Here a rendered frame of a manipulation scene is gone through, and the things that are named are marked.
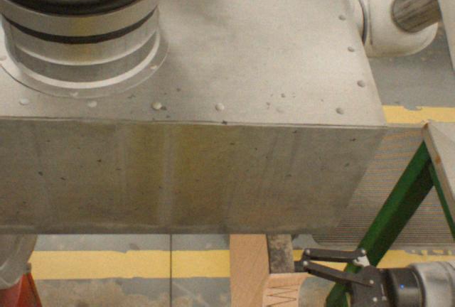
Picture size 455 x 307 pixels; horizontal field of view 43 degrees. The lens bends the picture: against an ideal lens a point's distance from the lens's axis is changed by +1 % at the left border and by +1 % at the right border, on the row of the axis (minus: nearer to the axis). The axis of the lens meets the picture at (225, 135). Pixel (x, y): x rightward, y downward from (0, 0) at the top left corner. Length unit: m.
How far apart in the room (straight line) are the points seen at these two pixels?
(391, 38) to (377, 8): 0.08
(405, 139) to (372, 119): 2.15
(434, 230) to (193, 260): 0.92
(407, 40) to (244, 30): 1.08
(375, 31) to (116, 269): 1.13
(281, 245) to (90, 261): 1.40
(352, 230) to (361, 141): 1.80
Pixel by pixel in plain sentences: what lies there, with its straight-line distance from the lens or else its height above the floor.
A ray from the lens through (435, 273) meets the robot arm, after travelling 0.92.
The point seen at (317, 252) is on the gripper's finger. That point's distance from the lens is 0.90.
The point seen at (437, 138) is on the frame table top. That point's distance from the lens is 1.26.
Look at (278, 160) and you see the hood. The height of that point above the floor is 1.49.
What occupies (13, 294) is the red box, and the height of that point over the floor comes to 0.62.
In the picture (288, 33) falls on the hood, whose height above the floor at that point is 1.53.
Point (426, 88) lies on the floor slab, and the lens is 2.81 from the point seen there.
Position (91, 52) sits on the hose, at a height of 1.56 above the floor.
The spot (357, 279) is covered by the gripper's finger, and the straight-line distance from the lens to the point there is 0.90.
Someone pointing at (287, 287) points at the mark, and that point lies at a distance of 0.71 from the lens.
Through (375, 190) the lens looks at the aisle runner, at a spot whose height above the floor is 0.00.
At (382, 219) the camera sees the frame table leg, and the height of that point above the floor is 0.60.
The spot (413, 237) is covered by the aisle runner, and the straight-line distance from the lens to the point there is 2.26.
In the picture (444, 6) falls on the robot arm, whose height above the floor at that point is 1.28.
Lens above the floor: 1.80
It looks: 51 degrees down
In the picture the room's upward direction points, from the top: 10 degrees clockwise
